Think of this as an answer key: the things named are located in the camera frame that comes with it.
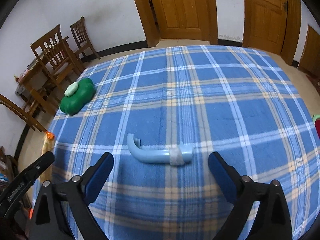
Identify low wooden cabinet door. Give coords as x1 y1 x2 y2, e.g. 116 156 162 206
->
298 25 320 78

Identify left wooden door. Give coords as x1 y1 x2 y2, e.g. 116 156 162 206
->
152 0 209 41

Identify light blue curved pipe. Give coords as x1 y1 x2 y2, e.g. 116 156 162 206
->
127 133 194 166

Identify wooden dining table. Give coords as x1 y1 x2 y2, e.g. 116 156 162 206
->
19 57 74 115

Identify green flower-shaped container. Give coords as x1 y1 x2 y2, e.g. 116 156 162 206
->
60 78 96 115

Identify wooden chair left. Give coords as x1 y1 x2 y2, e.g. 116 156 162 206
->
0 94 47 133

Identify wooden chair near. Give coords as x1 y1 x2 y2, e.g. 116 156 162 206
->
30 24 85 90

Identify red basin green rim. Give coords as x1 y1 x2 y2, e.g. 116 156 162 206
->
312 114 320 137

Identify wooden chair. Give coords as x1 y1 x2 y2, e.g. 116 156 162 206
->
0 94 47 133
30 24 85 90
70 16 101 59

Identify wooden chair far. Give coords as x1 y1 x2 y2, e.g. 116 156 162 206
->
70 16 101 59

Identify right wooden door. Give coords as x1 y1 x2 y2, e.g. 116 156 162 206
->
248 0 287 54

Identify blue plaid tablecloth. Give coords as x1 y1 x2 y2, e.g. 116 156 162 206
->
49 46 319 239

